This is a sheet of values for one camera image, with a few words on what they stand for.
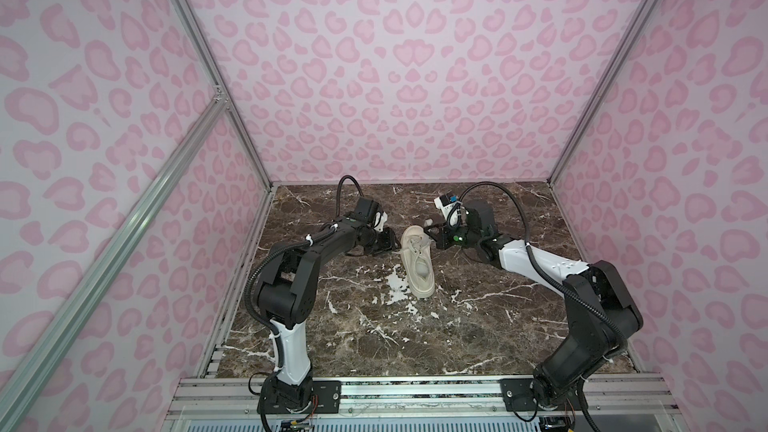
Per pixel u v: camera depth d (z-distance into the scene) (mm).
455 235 777
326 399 729
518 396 731
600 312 461
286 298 511
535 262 545
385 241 850
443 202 800
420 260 903
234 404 736
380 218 914
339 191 800
